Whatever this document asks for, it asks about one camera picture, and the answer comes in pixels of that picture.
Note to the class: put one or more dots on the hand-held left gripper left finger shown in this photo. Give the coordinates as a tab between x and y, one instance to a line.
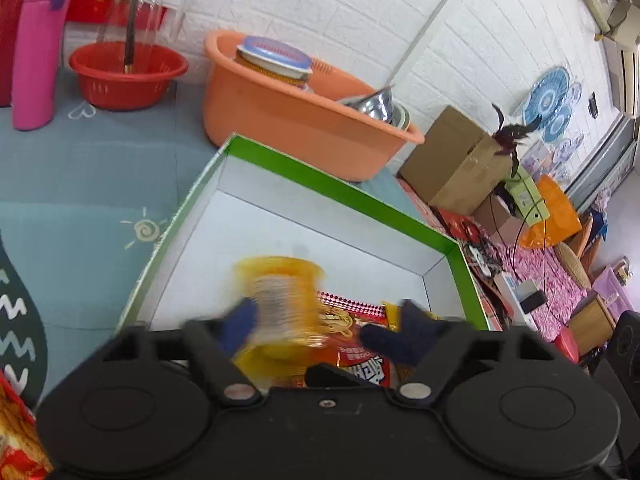
240	322

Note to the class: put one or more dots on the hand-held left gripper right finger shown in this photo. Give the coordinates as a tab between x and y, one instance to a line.
400	340

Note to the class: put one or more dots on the yellow snack packet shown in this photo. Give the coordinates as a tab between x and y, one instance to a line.
285	300

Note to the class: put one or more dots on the red noodle-print snack packet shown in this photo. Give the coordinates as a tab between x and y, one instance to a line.
350	355

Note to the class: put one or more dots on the green cardboard box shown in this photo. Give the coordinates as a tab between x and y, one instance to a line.
300	240

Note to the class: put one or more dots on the orange red snack packet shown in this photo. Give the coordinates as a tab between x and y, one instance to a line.
20	430

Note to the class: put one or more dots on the white power strip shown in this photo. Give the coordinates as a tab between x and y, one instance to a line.
506	285

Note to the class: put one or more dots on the red envelopes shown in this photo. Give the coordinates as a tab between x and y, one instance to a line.
457	225

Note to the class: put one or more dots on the black charger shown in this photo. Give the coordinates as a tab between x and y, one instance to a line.
532	297

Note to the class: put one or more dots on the pink floral cloth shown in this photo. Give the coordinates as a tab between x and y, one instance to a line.
550	310

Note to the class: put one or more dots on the small cardboard box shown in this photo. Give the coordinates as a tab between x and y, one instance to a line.
495	220

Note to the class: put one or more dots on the red stool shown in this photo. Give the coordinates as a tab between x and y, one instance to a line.
567	345

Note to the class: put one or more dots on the large cardboard box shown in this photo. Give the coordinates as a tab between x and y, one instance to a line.
450	160

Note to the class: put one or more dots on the woven round cushion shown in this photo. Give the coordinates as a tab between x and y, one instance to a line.
570	262

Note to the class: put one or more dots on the green shoe box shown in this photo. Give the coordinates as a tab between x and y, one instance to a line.
527	197

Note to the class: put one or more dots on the wooden stool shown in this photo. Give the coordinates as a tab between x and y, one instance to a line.
592	322

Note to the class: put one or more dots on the orange bag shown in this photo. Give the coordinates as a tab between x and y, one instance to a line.
555	210

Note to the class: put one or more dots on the orange plastic basin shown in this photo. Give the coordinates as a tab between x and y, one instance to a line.
280	120

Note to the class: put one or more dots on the purple box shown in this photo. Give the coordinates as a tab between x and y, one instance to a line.
615	290

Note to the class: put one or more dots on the steel bowl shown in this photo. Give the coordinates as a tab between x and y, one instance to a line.
401	117
370	102

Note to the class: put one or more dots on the black speaker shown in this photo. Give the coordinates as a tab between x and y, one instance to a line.
627	345

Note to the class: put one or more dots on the dark purple plant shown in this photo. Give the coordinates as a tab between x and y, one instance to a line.
510	137

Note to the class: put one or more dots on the round tin blue lid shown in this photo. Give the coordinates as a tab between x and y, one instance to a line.
272	60

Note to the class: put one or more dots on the red plastic basket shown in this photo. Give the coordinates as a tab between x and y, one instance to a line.
125	82

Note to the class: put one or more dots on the medium blue paper fan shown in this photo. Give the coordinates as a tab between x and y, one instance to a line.
557	125

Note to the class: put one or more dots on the large blue paper fan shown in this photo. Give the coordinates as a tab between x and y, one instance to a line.
545	97

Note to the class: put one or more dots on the small blue paper fan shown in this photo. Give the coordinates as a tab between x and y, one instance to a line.
575	92

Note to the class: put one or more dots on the dark long stirrer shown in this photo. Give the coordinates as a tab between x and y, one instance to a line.
131	30

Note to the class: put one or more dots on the glass pitcher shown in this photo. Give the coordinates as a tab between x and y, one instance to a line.
160	5

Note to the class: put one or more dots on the pink bottle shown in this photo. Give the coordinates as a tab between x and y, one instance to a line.
37	55

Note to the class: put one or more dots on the white air conditioner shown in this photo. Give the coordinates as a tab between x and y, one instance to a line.
627	75

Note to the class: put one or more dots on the red thermos jug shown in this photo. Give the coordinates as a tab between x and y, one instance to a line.
9	35

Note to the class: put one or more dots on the black wall hook rack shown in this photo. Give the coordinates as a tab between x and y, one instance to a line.
594	105

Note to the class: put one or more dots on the white wall conduit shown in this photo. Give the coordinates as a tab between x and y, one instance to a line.
435	15

